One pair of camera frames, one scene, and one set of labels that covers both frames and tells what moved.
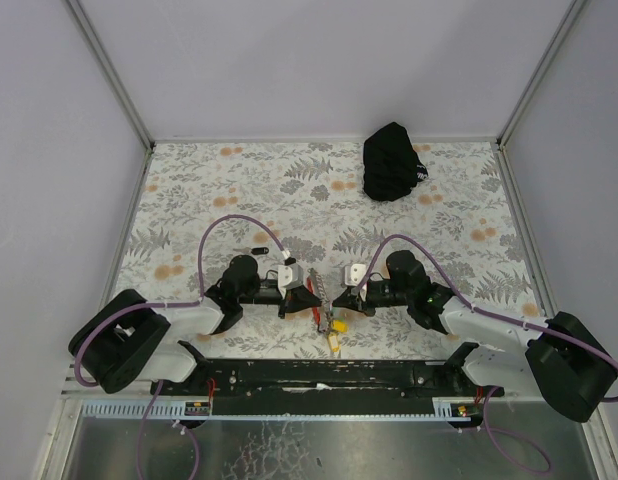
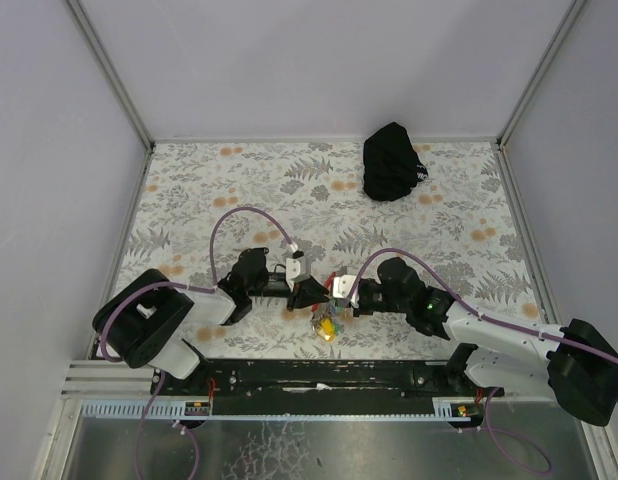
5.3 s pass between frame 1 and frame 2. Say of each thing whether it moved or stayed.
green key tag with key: moved
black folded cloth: stayed
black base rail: stayed
